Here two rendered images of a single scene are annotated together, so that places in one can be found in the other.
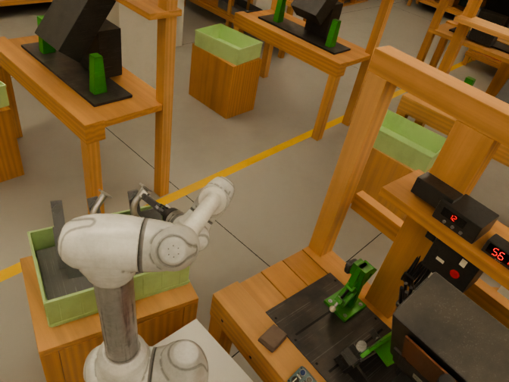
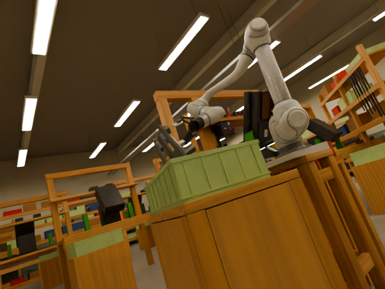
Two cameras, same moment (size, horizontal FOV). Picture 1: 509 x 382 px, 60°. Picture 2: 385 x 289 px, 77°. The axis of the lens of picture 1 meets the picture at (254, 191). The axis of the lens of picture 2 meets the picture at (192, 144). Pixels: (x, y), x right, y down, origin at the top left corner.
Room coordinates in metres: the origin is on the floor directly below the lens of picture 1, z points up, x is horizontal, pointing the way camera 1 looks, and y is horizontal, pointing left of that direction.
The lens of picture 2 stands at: (1.00, 1.79, 0.78)
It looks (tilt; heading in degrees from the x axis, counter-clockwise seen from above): 13 degrees up; 282
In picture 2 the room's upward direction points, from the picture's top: 18 degrees counter-clockwise
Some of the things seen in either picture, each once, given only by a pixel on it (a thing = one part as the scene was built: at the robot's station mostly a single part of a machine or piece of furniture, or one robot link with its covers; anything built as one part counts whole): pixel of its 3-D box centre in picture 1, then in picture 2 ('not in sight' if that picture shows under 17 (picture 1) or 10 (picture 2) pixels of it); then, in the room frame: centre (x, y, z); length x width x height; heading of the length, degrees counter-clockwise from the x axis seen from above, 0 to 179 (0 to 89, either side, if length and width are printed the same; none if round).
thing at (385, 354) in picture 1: (395, 343); (252, 142); (0.94, -0.60, 1.17); 0.13 x 0.12 x 0.20; 46
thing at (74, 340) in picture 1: (112, 327); (238, 281); (1.25, 0.58, 0.39); 0.68 x 0.52 x 0.79; 126
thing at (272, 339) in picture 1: (273, 337); not in sight; (1.04, -0.19, 0.91); 0.10 x 0.08 x 0.03; 147
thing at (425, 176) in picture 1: (435, 192); not in sight; (1.30, -0.64, 1.59); 0.15 x 0.07 x 0.07; 46
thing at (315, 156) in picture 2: not in sight; (297, 162); (0.74, 0.10, 0.83); 0.32 x 0.32 x 0.04; 50
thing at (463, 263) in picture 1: (457, 258); (224, 129); (1.17, -0.76, 1.42); 0.17 x 0.12 x 0.15; 46
